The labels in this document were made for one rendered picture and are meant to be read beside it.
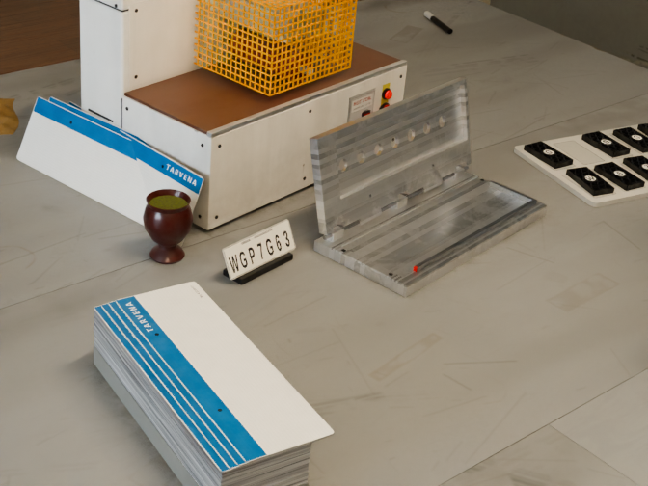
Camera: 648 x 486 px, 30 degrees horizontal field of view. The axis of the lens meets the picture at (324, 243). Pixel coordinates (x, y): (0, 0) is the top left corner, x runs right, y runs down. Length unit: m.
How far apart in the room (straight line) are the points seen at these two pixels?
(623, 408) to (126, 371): 0.74
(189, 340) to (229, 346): 0.06
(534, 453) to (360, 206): 0.63
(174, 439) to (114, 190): 0.75
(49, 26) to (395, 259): 1.32
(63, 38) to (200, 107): 0.91
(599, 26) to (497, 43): 1.57
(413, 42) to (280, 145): 0.99
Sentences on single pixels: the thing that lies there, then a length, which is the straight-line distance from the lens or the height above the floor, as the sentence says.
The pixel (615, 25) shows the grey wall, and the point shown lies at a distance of 4.70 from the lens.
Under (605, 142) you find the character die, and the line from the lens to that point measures 2.67.
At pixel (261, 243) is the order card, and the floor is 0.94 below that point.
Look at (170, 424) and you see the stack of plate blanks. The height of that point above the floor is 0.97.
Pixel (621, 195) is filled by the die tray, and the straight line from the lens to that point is 2.48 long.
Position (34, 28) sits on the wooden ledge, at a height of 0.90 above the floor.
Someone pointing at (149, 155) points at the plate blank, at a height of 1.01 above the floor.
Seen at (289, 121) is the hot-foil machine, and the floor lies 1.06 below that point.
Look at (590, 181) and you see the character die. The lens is 2.49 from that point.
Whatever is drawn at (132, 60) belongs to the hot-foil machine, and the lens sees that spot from 2.22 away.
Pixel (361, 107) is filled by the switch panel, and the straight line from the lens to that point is 2.38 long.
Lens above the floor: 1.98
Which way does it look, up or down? 30 degrees down
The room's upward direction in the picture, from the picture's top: 5 degrees clockwise
